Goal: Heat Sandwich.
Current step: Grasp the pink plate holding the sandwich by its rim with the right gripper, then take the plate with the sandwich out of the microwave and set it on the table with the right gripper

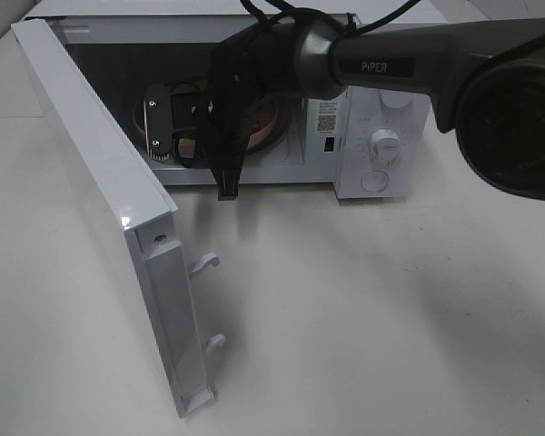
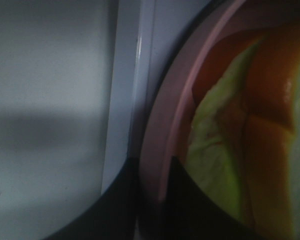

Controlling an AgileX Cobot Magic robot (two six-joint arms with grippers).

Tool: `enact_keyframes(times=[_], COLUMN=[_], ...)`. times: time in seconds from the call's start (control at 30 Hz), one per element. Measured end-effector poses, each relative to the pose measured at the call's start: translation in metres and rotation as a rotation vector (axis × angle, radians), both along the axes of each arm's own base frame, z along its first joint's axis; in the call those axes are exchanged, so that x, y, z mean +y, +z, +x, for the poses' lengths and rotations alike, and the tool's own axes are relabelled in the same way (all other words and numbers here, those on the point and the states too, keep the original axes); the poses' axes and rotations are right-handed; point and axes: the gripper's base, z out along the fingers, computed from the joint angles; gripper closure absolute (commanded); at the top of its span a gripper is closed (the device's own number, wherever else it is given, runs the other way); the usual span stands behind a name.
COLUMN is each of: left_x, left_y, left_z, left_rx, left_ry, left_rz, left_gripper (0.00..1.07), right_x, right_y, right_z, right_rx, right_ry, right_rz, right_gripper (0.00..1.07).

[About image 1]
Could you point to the glass microwave turntable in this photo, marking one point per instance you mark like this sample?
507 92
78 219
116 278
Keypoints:
278 132

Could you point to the pink round plate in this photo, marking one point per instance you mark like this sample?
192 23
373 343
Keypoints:
263 123

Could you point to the white warning label sticker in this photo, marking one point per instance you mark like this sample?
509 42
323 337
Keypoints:
327 117

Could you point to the white microwave door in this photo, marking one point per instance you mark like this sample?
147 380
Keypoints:
129 215

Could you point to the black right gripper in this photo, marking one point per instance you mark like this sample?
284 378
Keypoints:
245 68

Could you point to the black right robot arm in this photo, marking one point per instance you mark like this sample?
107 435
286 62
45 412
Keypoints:
485 80

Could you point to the white round door button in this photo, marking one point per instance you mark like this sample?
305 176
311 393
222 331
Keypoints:
374 181

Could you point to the white upper control knob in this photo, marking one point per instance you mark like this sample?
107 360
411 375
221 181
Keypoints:
392 101

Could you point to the white timer knob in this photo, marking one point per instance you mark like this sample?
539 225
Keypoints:
384 145

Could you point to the lettuce bread sandwich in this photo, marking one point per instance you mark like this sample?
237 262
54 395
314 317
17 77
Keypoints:
184 98

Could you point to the white microwave oven body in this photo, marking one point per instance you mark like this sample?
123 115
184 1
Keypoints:
129 71

